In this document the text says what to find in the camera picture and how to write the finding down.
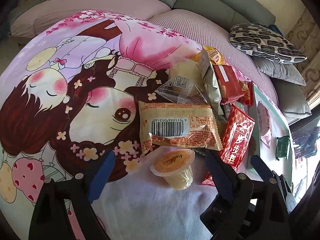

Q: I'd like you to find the green mung cake packet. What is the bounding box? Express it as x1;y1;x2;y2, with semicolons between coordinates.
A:
276;135;290;160

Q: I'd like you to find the teal cardboard box lid tray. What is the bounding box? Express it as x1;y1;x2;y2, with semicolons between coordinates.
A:
246;86;294;184

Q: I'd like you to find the orange jelly cup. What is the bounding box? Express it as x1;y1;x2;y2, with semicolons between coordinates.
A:
150;149;195;190

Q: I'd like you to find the red patterned cake packet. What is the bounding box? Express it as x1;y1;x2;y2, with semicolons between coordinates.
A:
201;102;256;186

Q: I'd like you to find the orange barcode bread packet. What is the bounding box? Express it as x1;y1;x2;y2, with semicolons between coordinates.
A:
138;101;223;155

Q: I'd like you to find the pink bread packet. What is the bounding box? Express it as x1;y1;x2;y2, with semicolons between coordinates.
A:
257;101;272;148

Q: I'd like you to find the white cream snack packet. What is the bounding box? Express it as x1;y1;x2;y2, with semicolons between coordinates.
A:
199;48;223;115

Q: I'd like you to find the dark red biscuit packet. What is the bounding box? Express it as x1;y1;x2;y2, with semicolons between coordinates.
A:
213;65;244;105

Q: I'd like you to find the small red orange snack packet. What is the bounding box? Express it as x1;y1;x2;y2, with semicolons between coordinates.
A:
238;80;254;106

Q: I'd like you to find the clear round bun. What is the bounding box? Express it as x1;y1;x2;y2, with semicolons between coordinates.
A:
156;57;208;105

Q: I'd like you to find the yellow cake packet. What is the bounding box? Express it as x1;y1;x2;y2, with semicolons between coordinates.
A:
190;46;229;66

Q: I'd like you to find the black folding rack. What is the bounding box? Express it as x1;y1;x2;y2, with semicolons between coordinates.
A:
292;126;319;159

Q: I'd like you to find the grey-green piped cushion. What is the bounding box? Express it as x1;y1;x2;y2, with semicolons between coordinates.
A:
271;78;312;124

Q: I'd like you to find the pink cartoon girl cloth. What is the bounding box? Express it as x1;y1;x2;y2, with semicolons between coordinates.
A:
0;9;296;240

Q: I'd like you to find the grey pillow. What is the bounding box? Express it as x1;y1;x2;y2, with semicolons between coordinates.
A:
252;56;306;86

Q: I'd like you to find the black white patterned pillow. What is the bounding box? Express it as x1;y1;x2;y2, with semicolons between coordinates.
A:
229;23;308;64

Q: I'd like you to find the brown patterned curtain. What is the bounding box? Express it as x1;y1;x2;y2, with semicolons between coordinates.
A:
286;9;320;109

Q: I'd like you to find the blue garment behind pillows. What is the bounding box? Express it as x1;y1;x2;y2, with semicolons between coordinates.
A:
267;24;283;36

